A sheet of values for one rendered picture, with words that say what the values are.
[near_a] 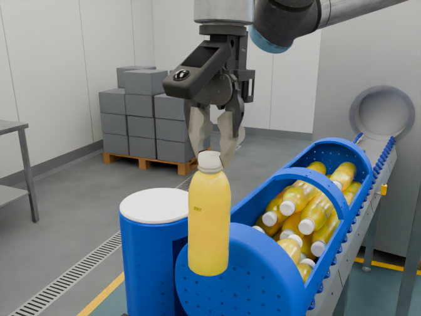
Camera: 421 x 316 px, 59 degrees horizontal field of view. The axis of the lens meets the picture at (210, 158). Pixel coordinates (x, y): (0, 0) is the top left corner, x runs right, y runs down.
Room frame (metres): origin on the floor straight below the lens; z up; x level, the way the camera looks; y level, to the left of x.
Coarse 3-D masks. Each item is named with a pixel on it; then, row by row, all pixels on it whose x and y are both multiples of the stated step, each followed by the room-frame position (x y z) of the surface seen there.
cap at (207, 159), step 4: (200, 152) 0.57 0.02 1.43; (204, 152) 0.57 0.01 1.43; (208, 152) 0.57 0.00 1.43; (212, 152) 0.57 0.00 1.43; (216, 152) 0.57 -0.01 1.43; (220, 152) 0.57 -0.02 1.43; (200, 156) 0.55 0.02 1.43; (204, 156) 0.55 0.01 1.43; (208, 156) 0.55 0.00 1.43; (212, 156) 0.55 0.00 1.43; (216, 156) 0.55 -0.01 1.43; (200, 160) 0.55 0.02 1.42; (204, 160) 0.55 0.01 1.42; (208, 160) 0.54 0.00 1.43; (212, 160) 0.54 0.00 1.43; (216, 160) 0.55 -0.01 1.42; (220, 160) 0.55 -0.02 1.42; (200, 164) 0.55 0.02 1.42; (204, 164) 0.55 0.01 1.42; (208, 164) 0.54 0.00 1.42; (212, 164) 0.54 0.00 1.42; (216, 164) 0.55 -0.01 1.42; (220, 164) 0.55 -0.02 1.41; (208, 168) 0.54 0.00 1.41; (212, 168) 0.54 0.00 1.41
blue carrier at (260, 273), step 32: (320, 160) 1.40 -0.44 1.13; (352, 160) 1.34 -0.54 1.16; (256, 192) 0.91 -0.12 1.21; (256, 256) 0.60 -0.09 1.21; (288, 256) 0.63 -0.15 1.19; (320, 256) 0.73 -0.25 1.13; (192, 288) 0.68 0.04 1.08; (224, 288) 0.64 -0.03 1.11; (256, 288) 0.60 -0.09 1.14; (288, 288) 0.58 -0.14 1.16
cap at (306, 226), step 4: (304, 220) 0.90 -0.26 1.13; (308, 220) 0.90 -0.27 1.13; (300, 224) 0.90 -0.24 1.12; (304, 224) 0.89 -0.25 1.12; (308, 224) 0.89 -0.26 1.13; (312, 224) 0.89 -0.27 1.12; (300, 228) 0.90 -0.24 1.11; (304, 228) 0.89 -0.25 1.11; (308, 228) 0.89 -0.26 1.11; (312, 228) 0.88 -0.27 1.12; (304, 232) 0.89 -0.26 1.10; (308, 232) 0.89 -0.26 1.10
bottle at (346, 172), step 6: (348, 162) 1.33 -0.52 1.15; (342, 168) 1.27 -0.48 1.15; (348, 168) 1.28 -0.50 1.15; (354, 168) 1.30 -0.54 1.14; (336, 174) 1.22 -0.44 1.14; (342, 174) 1.21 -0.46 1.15; (348, 174) 1.23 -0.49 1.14; (354, 174) 1.27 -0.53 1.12; (336, 180) 1.19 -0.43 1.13; (342, 180) 1.19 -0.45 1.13; (348, 180) 1.20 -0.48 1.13; (342, 186) 1.18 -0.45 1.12; (348, 186) 1.21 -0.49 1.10
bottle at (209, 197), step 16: (208, 176) 0.54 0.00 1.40; (224, 176) 0.55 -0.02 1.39; (192, 192) 0.54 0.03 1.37; (208, 192) 0.53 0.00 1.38; (224, 192) 0.54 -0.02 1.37; (192, 208) 0.54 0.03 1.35; (208, 208) 0.53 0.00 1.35; (224, 208) 0.54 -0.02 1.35; (192, 224) 0.54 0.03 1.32; (208, 224) 0.53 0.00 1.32; (224, 224) 0.54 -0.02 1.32; (192, 240) 0.54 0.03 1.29; (208, 240) 0.53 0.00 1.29; (224, 240) 0.54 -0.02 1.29; (192, 256) 0.54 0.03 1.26; (208, 256) 0.53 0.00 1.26; (224, 256) 0.54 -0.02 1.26; (208, 272) 0.53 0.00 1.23
